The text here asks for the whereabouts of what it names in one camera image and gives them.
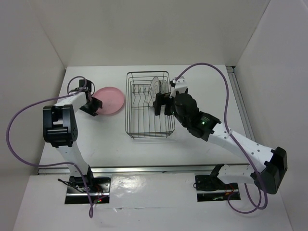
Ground white plate with dark rim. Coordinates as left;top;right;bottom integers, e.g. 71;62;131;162
148;76;161;107

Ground clear glass plate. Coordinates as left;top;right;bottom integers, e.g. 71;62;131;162
162;80;168;94

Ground pink plastic plate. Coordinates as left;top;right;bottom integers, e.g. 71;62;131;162
93;87;125;115

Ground blue floral ceramic plate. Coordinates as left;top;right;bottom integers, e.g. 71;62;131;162
160;80;166;94

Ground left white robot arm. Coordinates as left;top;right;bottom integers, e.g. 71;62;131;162
43;77;103;192

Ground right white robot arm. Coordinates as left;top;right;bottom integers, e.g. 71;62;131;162
154;93;288;194

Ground metal wire dish rack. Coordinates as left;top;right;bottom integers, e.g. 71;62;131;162
125;71;175;140

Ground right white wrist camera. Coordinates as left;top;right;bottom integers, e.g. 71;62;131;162
170;76;188;98

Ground aluminium front rail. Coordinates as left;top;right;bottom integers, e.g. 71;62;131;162
37;164;251;176

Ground aluminium side rail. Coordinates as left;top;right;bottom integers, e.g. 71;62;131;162
226;66;255;141

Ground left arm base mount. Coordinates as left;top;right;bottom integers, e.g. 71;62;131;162
58;177;111;205

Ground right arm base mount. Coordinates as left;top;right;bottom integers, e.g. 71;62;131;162
193;175;241;202

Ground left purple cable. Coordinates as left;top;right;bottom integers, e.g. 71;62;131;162
6;76;111;219

